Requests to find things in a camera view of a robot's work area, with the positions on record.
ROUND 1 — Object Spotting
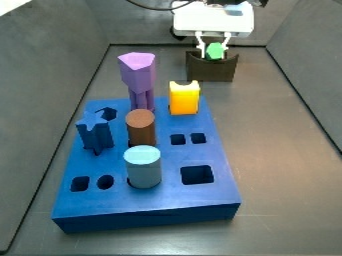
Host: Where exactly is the yellow notched block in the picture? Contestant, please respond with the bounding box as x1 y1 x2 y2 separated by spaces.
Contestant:
170 80 201 115

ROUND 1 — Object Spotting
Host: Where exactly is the light blue cylinder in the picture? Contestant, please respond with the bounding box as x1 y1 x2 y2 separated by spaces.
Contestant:
124 145 162 189

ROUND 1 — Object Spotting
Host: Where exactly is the blue star block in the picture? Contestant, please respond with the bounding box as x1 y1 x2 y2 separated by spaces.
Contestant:
77 110 114 156

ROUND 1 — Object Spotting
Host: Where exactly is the black curved cradle stand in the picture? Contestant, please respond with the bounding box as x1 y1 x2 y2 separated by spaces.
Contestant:
186 51 240 82

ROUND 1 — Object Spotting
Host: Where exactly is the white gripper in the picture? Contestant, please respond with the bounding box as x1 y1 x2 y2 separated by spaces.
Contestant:
173 1 254 58

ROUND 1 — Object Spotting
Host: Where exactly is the green hexagon prism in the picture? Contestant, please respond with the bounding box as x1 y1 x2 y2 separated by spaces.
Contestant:
206 42 225 60

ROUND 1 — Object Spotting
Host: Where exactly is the purple pentagon block with legs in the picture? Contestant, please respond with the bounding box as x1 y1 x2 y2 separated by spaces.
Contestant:
118 52 157 111

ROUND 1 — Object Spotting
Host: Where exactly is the blue foam shape board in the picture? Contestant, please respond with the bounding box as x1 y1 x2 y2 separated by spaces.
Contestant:
51 97 242 233

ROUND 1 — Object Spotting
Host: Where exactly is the brown cylinder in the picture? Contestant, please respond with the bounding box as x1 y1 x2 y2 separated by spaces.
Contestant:
126 109 157 146

